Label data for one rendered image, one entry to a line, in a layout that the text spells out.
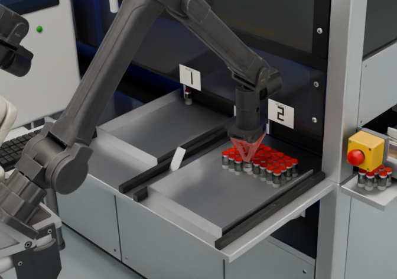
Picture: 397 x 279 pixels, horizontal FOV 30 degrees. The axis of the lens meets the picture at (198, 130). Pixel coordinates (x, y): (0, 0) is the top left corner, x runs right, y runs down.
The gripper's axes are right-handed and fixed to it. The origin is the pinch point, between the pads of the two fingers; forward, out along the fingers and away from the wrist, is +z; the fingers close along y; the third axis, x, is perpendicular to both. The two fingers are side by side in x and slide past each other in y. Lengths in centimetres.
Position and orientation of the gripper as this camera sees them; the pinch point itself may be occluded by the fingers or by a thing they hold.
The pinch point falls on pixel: (248, 156)
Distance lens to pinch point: 185.4
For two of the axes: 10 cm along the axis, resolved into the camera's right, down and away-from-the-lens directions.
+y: 5.1, -4.5, 7.3
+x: -8.6, -2.2, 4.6
